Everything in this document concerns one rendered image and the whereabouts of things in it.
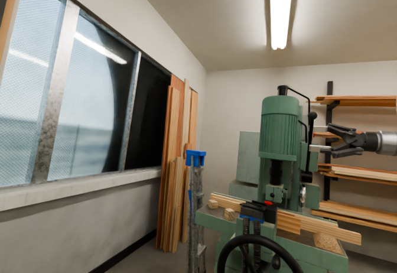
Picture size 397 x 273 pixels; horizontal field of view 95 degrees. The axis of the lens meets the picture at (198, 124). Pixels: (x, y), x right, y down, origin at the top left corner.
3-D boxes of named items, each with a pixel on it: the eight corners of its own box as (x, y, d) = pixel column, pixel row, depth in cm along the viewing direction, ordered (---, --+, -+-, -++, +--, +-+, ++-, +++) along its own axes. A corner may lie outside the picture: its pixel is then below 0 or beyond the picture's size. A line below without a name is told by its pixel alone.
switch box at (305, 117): (300, 140, 112) (302, 114, 113) (300, 140, 120) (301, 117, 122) (312, 140, 109) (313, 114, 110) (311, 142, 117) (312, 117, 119)
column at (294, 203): (254, 222, 109) (262, 104, 116) (260, 212, 128) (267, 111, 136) (296, 235, 98) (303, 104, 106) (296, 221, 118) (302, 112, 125)
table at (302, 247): (183, 230, 82) (184, 216, 82) (210, 211, 108) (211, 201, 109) (357, 296, 53) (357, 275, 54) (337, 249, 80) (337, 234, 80)
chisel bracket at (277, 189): (264, 202, 87) (266, 185, 88) (268, 197, 99) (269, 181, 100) (282, 207, 83) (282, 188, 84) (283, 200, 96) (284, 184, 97)
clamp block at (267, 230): (233, 240, 71) (235, 217, 72) (241, 228, 83) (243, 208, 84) (273, 255, 64) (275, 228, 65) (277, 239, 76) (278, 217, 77)
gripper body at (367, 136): (376, 157, 67) (344, 154, 71) (370, 142, 73) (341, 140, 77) (381, 141, 63) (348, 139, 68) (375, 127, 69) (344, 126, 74)
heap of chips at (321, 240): (315, 246, 68) (315, 238, 68) (312, 233, 79) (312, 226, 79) (343, 254, 64) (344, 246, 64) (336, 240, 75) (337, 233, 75)
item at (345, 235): (211, 204, 103) (212, 197, 104) (212, 203, 105) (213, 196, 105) (361, 246, 72) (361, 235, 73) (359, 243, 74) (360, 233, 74)
